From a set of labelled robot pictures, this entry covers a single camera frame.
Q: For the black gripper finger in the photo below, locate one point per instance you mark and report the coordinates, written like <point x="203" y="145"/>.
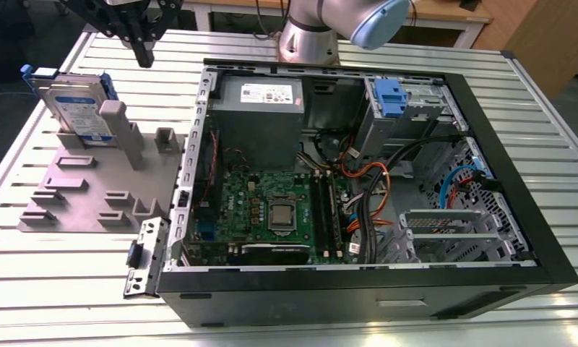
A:
<point x="84" y="12"/>
<point x="165" y="18"/>

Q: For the hard disk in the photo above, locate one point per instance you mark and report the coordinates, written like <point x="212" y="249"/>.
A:
<point x="79" y="108"/>

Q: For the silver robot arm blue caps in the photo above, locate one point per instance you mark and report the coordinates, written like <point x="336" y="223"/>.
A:
<point x="308" y="39"/>

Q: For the white desk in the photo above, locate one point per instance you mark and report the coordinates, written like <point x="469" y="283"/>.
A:
<point x="203" y="20"/>

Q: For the grey power supply unit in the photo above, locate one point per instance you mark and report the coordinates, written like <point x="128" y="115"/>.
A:
<point x="255" y="137"/>

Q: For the grey parts rack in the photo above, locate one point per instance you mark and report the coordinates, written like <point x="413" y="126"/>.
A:
<point x="106" y="173"/>

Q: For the blue plastic drive latch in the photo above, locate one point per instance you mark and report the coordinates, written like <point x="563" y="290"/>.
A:
<point x="391" y="97"/>

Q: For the grey metal drive cage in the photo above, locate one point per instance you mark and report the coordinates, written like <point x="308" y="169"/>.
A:
<point x="391" y="133"/>

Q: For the green motherboard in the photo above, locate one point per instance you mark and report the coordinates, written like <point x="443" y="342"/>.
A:
<point x="241" y="217"/>

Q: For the CPU socket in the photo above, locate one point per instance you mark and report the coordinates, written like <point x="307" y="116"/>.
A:
<point x="271" y="217"/>

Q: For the wooden desk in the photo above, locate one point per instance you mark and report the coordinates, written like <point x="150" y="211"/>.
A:
<point x="453" y="11"/>

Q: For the silver CPU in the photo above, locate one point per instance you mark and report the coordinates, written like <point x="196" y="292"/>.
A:
<point x="283" y="215"/>

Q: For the black RAM slot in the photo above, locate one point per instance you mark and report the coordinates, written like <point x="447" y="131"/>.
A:
<point x="336" y="217"/>
<point x="320" y="217"/>

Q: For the black graphics card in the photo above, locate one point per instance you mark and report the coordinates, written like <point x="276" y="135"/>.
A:
<point x="269" y="253"/>

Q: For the brown wooden cabinet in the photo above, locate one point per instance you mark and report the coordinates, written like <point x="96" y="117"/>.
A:
<point x="555" y="39"/>

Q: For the black open PC case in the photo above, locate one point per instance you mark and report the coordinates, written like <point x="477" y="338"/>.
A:
<point x="317" y="289"/>

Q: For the grey metal case bracket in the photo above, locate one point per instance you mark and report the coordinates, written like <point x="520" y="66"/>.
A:
<point x="150" y="253"/>

